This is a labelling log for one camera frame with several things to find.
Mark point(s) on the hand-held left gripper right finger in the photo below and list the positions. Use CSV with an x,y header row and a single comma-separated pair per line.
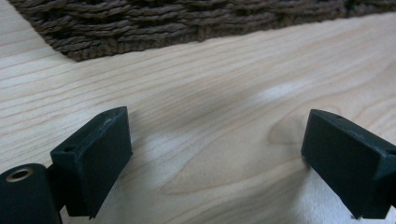
x,y
345,155

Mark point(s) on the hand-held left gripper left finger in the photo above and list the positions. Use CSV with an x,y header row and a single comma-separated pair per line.
x,y
93,161

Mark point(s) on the brown wicker basket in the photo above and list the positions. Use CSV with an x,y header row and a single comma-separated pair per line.
x,y
155,25

